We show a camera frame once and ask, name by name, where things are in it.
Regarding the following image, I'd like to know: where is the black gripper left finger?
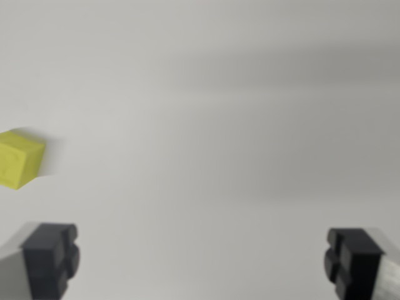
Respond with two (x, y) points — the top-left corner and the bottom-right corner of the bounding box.
(0, 222), (81, 300)

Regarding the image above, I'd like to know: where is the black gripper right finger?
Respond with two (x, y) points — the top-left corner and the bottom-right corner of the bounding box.
(323, 227), (400, 300)

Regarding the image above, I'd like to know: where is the yellow cube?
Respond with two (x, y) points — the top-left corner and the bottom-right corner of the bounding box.
(0, 130), (46, 191)

